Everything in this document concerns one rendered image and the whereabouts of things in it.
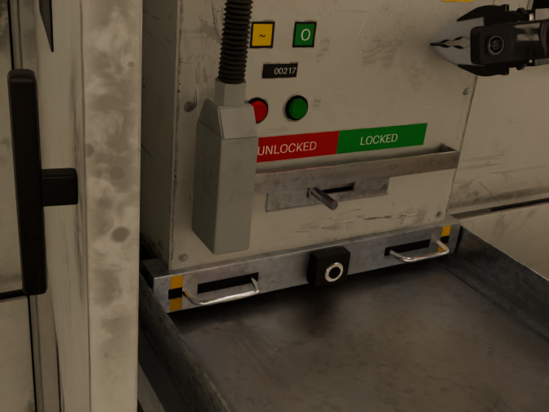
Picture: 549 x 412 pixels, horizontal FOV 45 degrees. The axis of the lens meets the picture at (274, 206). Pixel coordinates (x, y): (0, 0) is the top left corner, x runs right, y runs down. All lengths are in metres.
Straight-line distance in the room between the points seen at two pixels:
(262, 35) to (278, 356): 0.41
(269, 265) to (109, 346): 0.56
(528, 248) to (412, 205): 0.68
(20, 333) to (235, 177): 0.52
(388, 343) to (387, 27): 0.43
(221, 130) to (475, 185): 0.85
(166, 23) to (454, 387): 0.57
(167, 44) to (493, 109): 0.80
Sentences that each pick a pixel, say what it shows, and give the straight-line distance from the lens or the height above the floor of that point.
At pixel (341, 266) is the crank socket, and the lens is 1.00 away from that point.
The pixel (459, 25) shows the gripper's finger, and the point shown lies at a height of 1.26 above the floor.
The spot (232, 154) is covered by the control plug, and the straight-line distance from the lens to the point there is 0.74.
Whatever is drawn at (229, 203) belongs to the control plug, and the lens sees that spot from 0.76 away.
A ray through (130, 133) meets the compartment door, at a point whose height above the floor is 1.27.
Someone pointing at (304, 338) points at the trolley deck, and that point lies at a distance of 0.94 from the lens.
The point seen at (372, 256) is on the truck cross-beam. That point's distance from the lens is 1.07.
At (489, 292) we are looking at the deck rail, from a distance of 1.13.
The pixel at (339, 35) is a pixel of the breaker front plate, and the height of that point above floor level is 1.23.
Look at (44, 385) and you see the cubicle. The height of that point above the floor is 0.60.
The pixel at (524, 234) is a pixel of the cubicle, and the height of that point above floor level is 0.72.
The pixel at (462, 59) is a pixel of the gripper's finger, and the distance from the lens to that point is 0.96.
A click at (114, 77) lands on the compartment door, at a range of 0.36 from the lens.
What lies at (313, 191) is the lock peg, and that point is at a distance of 0.95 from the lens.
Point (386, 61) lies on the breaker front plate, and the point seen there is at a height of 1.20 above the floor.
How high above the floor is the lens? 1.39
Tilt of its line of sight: 25 degrees down
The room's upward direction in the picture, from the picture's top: 6 degrees clockwise
